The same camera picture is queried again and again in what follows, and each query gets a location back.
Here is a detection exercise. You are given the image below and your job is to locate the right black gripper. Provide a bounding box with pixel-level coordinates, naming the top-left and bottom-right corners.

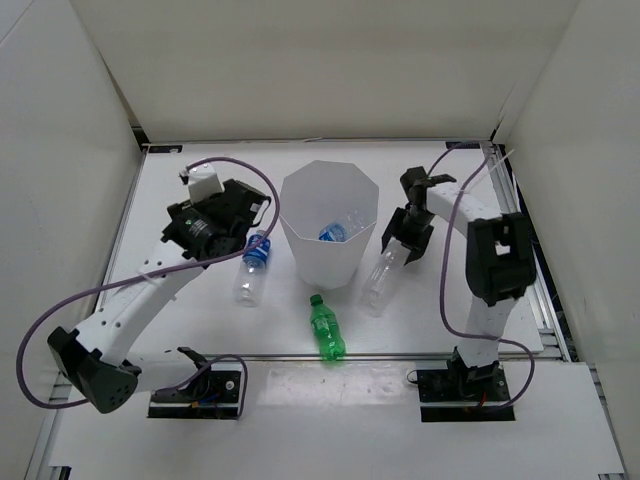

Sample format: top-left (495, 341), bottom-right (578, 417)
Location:
top-left (382, 207), bottom-right (436, 264)

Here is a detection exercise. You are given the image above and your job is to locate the crushed blue-label water bottle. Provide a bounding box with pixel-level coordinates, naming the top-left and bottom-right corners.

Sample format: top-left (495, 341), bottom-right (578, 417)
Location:
top-left (318, 211), bottom-right (367, 243)

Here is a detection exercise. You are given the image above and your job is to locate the clear unlabelled plastic bottle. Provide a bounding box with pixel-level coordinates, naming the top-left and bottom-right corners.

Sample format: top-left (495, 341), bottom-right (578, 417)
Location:
top-left (360, 239), bottom-right (410, 317)

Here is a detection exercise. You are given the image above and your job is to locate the blue-label clear bottle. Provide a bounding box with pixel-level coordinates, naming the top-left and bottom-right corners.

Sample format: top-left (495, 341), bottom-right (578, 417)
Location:
top-left (233, 230), bottom-right (271, 307)

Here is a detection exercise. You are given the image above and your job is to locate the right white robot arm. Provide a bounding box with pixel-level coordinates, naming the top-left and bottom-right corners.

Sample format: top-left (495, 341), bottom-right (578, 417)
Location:
top-left (382, 167), bottom-right (536, 400)

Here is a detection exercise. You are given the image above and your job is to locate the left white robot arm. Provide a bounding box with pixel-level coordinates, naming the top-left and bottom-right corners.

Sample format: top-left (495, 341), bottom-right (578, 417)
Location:
top-left (47, 174), bottom-right (271, 414)

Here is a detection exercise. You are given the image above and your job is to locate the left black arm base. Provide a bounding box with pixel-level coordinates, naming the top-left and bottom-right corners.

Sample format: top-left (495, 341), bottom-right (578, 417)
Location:
top-left (147, 355), bottom-right (248, 420)

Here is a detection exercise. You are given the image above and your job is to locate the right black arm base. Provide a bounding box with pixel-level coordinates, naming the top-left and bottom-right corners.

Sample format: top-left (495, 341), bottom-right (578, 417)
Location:
top-left (407, 367), bottom-right (516, 423)

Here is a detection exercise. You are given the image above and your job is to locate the white octagonal bin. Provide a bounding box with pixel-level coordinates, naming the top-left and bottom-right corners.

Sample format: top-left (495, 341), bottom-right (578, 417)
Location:
top-left (279, 160), bottom-right (379, 290)

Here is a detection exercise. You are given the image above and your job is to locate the white zip tie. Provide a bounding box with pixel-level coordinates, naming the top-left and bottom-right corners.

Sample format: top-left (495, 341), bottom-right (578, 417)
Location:
top-left (462, 149), bottom-right (515, 195)

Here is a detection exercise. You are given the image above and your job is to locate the green soda bottle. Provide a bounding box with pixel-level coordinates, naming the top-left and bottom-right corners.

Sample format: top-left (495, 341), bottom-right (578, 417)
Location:
top-left (310, 294), bottom-right (346, 362)

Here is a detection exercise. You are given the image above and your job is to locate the aluminium table frame rail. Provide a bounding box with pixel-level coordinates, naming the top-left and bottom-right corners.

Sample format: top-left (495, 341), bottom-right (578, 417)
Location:
top-left (479, 141), bottom-right (628, 479)

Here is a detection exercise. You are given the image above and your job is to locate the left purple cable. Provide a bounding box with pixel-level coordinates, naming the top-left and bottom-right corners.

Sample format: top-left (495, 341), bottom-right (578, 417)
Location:
top-left (15, 157), bottom-right (282, 420)

